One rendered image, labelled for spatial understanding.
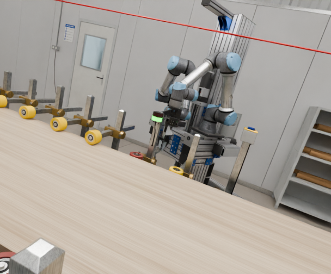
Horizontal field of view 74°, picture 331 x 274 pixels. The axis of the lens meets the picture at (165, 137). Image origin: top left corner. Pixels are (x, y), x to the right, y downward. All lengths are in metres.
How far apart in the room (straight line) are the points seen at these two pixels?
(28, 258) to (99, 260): 0.36
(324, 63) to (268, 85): 0.77
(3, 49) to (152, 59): 4.03
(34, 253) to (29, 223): 0.45
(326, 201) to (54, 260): 4.17
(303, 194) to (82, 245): 3.82
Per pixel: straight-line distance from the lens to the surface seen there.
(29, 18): 6.42
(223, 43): 2.15
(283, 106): 3.90
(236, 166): 1.27
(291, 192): 4.16
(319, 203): 4.29
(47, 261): 0.27
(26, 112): 1.59
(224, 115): 1.72
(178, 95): 1.34
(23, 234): 0.69
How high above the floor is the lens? 1.34
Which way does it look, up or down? 14 degrees down
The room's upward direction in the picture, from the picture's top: 15 degrees clockwise
